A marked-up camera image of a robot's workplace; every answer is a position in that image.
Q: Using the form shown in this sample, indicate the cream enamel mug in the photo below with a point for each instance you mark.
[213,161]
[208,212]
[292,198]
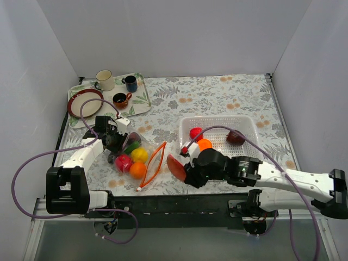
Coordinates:
[104,80]

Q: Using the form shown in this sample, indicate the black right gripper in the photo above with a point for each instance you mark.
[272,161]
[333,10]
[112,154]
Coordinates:
[191,175]

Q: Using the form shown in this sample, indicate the fake dark purple fig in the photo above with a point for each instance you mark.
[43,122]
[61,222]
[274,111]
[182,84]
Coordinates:
[235,138]

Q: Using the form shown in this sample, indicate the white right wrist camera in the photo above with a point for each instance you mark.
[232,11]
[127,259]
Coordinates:
[190,152]

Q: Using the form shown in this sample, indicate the red rimmed cream plate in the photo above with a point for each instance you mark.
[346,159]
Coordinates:
[89,109]

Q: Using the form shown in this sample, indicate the white plastic basket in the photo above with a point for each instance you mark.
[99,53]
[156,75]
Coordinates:
[217,137]

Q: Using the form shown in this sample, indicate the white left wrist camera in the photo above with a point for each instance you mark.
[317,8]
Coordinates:
[122,125]

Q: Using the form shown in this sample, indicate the floral table mat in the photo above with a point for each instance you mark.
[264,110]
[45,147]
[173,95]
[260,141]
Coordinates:
[174,98]

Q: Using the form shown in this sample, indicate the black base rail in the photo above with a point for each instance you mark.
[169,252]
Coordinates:
[183,211]

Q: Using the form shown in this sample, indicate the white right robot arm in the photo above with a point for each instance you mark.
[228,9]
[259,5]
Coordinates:
[271,189]

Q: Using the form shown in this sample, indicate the clear zip top bag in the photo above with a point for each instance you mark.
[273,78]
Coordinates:
[153,163]

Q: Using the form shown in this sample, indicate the fake green cucumber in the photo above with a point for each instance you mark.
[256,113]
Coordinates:
[130,148]

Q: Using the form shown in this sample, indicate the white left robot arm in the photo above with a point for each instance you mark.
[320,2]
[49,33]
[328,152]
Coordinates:
[67,191]

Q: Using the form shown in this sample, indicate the leaf print serving tray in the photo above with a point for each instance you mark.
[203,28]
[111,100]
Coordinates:
[139,101]

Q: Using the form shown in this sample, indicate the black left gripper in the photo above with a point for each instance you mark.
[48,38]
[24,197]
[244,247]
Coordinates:
[117,142]

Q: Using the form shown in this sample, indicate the fake orange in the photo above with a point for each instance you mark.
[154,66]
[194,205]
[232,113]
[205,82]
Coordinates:
[204,144]
[137,170]

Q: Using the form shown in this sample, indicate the fake watermelon slice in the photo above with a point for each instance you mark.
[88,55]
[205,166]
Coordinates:
[176,168]

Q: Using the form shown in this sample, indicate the fake yellow lemon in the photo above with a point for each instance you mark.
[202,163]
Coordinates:
[139,155]

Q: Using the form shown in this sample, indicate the fake red apple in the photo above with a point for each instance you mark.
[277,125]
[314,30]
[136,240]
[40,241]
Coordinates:
[123,163]

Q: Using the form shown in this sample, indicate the fake red strawberry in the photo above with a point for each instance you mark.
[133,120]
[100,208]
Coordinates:
[196,134]

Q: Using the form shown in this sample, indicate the dark blue mug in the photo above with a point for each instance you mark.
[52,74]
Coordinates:
[130,83]

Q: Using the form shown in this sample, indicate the orange brown ceramic mug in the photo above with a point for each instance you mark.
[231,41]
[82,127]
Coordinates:
[121,100]

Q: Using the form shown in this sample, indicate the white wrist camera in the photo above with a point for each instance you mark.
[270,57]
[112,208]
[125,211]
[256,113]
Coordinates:
[190,152]
[122,125]

